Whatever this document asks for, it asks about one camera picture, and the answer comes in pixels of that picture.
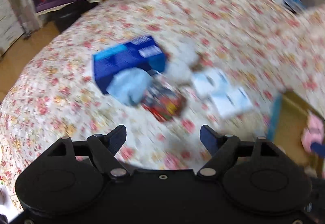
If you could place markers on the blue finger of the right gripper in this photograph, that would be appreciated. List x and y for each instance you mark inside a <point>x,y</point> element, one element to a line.
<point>318,149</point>

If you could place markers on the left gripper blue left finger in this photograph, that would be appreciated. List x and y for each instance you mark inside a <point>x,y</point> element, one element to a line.
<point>115,139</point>

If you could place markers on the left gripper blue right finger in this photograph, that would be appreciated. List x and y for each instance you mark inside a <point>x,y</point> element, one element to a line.
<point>211,140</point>

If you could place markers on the pink plush toy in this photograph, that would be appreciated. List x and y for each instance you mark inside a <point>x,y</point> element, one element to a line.
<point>313,132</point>

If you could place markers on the white tissue pack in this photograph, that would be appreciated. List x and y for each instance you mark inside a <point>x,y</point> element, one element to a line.
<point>231,102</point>
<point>208,81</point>

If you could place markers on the blue face mask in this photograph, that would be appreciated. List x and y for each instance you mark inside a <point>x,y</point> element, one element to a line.
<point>129,86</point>

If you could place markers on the colourful patterned cloth bundle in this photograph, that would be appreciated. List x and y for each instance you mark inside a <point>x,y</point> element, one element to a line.
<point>163,101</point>

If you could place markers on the gold metal tray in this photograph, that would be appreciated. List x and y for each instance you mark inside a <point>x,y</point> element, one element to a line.
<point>287,122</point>

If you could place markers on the blue tissue box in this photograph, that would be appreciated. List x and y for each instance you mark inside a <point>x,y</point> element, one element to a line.
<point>141,52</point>

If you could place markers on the floral bed cover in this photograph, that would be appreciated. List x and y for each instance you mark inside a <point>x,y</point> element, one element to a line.
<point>259,45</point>

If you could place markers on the black round stool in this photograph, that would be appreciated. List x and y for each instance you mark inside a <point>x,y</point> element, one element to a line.
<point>69,14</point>

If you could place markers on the white drawer cabinet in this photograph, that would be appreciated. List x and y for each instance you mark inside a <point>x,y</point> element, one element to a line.
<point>10,28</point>

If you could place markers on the white fluffy plush keychain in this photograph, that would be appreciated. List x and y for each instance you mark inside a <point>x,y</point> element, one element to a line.
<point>179,67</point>

